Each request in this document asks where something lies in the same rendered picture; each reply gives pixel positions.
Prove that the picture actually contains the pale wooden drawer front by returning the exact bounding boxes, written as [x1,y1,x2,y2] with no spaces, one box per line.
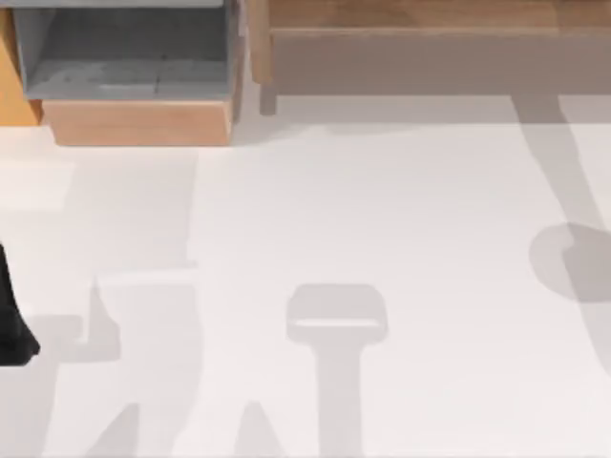
[41,98,233,147]

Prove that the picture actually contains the wooden open shelf unit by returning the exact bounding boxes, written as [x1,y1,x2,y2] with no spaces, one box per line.
[242,0,611,116]

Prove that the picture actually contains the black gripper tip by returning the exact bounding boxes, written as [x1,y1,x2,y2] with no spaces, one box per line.
[0,243,41,368]

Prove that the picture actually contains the wooden cupboard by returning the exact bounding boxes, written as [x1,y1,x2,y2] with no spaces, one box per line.
[0,7,45,127]

